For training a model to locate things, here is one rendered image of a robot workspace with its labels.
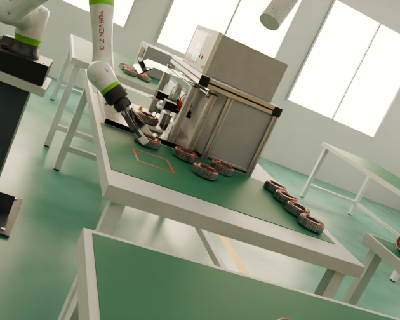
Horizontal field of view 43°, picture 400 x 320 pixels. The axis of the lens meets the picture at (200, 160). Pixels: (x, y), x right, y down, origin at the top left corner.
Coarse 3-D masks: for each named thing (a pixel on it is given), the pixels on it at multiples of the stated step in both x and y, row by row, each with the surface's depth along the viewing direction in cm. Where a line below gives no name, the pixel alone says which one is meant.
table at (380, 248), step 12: (372, 240) 241; (384, 240) 246; (396, 240) 241; (372, 252) 243; (384, 252) 232; (396, 252) 233; (372, 264) 243; (396, 264) 223; (348, 288) 250; (360, 288) 246; (348, 300) 247
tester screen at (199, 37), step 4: (196, 32) 272; (200, 32) 265; (196, 36) 269; (200, 36) 263; (204, 36) 255; (192, 40) 274; (196, 40) 267; (200, 40) 260; (204, 40) 253; (192, 44) 271; (196, 44) 264; (188, 48) 276; (192, 48) 268; (196, 48) 262; (188, 52) 274; (192, 52) 266; (192, 60) 261
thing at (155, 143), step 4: (148, 136) 224; (152, 136) 225; (136, 140) 218; (152, 140) 217; (156, 140) 220; (148, 144) 217; (152, 144) 217; (156, 144) 218; (160, 144) 222; (152, 148) 218; (156, 148) 219
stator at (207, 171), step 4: (196, 164) 210; (200, 164) 215; (204, 164) 217; (192, 168) 211; (196, 168) 209; (200, 168) 208; (204, 168) 214; (208, 168) 216; (212, 168) 216; (196, 172) 209; (200, 172) 209; (204, 172) 208; (208, 172) 208; (212, 172) 209; (216, 172) 212; (200, 176) 209; (204, 176) 208; (208, 176) 209; (212, 176) 209; (216, 176) 211
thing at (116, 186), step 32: (96, 96) 278; (96, 128) 215; (128, 192) 157; (160, 192) 168; (192, 224) 165; (224, 224) 168; (256, 224) 180; (288, 256) 179; (320, 256) 182; (352, 256) 196
